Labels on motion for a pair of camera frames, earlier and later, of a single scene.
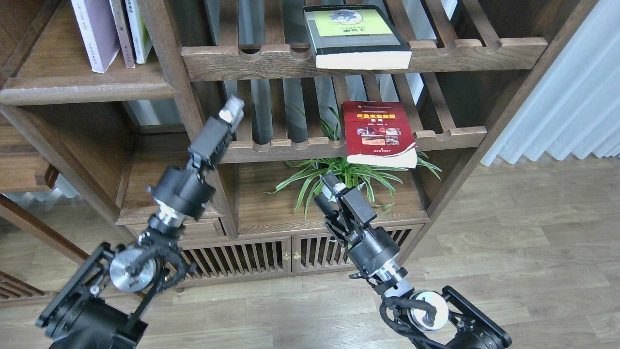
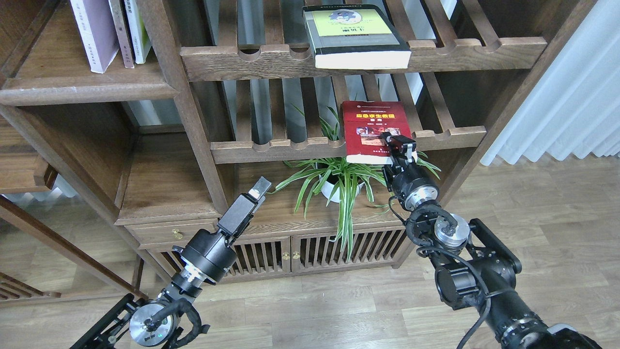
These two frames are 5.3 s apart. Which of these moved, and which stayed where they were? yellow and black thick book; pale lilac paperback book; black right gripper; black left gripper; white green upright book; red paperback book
Moved: black left gripper; black right gripper
Stayed: pale lilac paperback book; red paperback book; yellow and black thick book; white green upright book
